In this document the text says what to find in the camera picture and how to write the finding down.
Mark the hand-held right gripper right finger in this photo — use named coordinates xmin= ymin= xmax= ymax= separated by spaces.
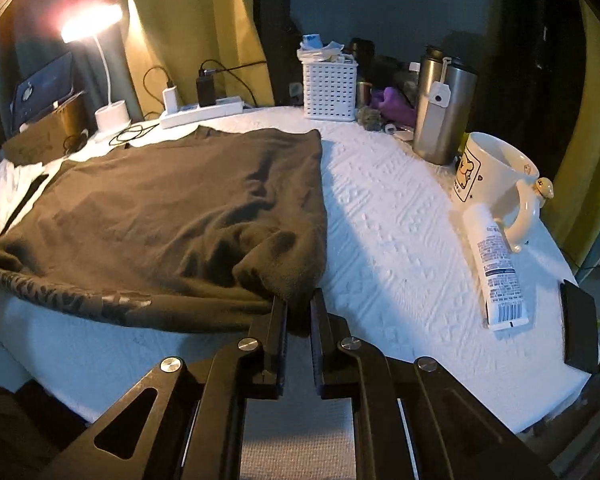
xmin=310 ymin=288 xmax=558 ymax=480

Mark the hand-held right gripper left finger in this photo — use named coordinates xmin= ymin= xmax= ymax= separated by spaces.
xmin=40 ymin=296 xmax=288 ymax=480

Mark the brown t-shirt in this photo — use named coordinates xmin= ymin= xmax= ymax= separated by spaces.
xmin=0 ymin=127 xmax=329 ymax=333

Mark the white cream tube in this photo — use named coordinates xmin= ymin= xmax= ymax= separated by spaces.
xmin=461 ymin=202 xmax=528 ymax=331

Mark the small white object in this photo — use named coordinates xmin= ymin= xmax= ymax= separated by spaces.
xmin=385 ymin=122 xmax=416 ymax=141

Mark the grey fuzzy ball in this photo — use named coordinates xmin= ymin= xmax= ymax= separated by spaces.
xmin=356 ymin=107 xmax=383 ymax=132

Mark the white bear mug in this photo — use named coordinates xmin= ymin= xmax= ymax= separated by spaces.
xmin=450 ymin=131 xmax=555 ymax=255

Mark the white power strip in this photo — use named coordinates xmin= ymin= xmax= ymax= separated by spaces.
xmin=160 ymin=97 xmax=244 ymax=130

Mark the black phone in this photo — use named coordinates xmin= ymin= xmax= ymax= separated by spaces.
xmin=560 ymin=280 xmax=600 ymax=373

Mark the purple plush toy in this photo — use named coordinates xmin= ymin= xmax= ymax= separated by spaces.
xmin=370 ymin=86 xmax=416 ymax=126

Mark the steel travel tumbler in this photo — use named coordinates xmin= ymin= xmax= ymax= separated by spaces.
xmin=412 ymin=45 xmax=478 ymax=166

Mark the white plastic basket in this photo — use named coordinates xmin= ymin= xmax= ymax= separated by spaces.
xmin=302 ymin=55 xmax=358 ymax=122

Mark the black charger adapter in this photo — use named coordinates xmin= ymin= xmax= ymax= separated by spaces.
xmin=196 ymin=75 xmax=217 ymax=107

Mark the white tea bag tag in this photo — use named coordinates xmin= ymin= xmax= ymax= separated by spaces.
xmin=426 ymin=81 xmax=451 ymax=107

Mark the white desk lamp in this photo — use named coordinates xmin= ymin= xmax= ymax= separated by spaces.
xmin=60 ymin=2 xmax=132 ymax=142

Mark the glass jar with white lid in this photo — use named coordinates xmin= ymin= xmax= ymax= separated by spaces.
xmin=407 ymin=61 xmax=423 ymax=106

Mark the crumpled white paper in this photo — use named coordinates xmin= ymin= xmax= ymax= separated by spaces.
xmin=298 ymin=40 xmax=356 ymax=66

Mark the dark flask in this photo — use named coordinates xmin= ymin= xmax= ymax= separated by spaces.
xmin=347 ymin=37 xmax=376 ymax=61

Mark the brown cardboard box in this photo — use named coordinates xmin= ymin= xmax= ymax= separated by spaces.
xmin=2 ymin=92 xmax=91 ymax=166

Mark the white cloth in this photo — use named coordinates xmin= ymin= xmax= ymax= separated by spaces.
xmin=0 ymin=160 xmax=48 ymax=241

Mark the yellow curtain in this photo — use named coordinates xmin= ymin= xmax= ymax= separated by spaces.
xmin=112 ymin=0 xmax=276 ymax=121
xmin=550 ymin=0 xmax=600 ymax=271

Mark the dark tablet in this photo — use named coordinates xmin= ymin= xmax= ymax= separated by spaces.
xmin=10 ymin=51 xmax=76 ymax=131

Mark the dark glass window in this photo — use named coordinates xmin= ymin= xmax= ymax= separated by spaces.
xmin=260 ymin=0 xmax=556 ymax=106

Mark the black strap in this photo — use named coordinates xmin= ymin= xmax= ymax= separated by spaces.
xmin=7 ymin=174 xmax=49 ymax=228

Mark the short black charging cable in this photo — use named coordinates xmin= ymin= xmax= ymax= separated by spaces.
xmin=200 ymin=59 xmax=273 ymax=108

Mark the bundled black cable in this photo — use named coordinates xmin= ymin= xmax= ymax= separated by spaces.
xmin=62 ymin=130 xmax=88 ymax=156

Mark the long black charging cable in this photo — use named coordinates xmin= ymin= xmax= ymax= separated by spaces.
xmin=109 ymin=65 xmax=177 ymax=147

